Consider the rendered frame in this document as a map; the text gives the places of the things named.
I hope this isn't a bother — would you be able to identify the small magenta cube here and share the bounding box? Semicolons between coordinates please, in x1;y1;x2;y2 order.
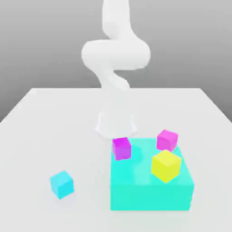
111;137;132;161
156;129;179;152

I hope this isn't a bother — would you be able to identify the small yellow cube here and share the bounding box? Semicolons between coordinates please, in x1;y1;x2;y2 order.
151;149;182;184

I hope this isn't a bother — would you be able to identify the small cyan cube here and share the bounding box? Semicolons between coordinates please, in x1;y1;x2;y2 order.
49;170;75;200

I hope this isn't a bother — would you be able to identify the large turquoise box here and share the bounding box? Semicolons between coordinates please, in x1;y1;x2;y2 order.
110;137;195;211

